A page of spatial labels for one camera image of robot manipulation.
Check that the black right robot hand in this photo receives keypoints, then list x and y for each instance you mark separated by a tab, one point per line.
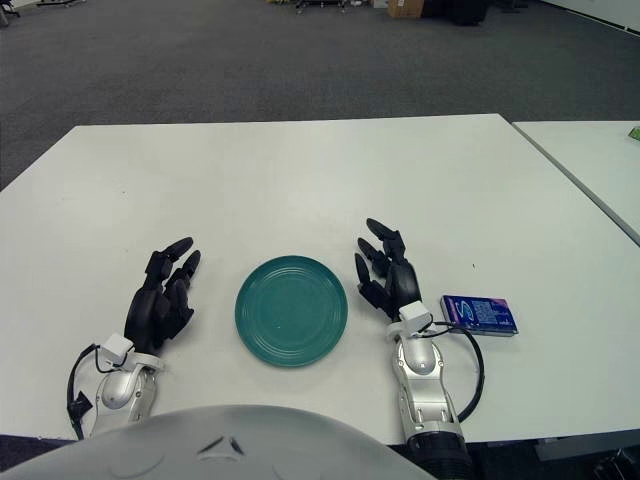
400	280

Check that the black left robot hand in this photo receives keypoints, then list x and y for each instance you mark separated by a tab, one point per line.
150	310

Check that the blue purple gum pack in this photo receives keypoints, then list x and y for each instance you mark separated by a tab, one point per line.
485	312

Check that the round green plate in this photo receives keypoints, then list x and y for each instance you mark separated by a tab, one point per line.
291	312

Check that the grey robot torso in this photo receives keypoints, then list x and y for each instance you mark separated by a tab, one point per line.
200	450

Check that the grey office chair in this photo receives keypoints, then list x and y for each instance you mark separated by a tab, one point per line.
7	5

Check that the small green packet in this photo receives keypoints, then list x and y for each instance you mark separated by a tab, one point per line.
635	134

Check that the white neighbouring table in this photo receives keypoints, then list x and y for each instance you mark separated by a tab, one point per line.
595	160

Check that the brown cardboard box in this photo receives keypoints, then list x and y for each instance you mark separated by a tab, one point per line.
405	9

